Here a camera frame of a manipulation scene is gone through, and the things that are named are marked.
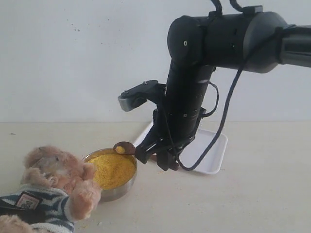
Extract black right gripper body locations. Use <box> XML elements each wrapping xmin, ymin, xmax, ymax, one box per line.
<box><xmin>145</xmin><ymin>109</ymin><xmax>206</xmax><ymax>150</ymax></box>

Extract dark brown wooden spoon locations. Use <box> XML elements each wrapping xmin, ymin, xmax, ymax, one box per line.
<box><xmin>112</xmin><ymin>141</ymin><xmax>180</xmax><ymax>170</ymax></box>

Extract beige teddy bear striped shirt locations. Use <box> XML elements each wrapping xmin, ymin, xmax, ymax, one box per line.
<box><xmin>0</xmin><ymin>146</ymin><xmax>102</xmax><ymax>233</ymax></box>

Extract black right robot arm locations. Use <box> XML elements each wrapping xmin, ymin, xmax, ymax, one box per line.
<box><xmin>135</xmin><ymin>7</ymin><xmax>311</xmax><ymax>170</ymax></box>

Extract white rectangular tray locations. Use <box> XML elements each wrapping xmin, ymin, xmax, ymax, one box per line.
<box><xmin>133</xmin><ymin>121</ymin><xmax>228</xmax><ymax>175</ymax></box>

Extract yellow millet grains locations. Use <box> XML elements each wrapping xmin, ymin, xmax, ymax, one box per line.
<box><xmin>88</xmin><ymin>154</ymin><xmax>136</xmax><ymax>190</ymax></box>

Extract steel bowl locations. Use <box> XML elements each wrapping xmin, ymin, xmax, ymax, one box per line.
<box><xmin>83</xmin><ymin>148</ymin><xmax>137</xmax><ymax>202</ymax></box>

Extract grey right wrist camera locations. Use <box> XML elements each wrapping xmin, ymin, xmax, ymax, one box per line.
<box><xmin>118</xmin><ymin>80</ymin><xmax>159</xmax><ymax>112</ymax></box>

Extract black cable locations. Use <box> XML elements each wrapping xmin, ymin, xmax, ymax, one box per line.
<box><xmin>160</xmin><ymin>0</ymin><xmax>299</xmax><ymax>172</ymax></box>

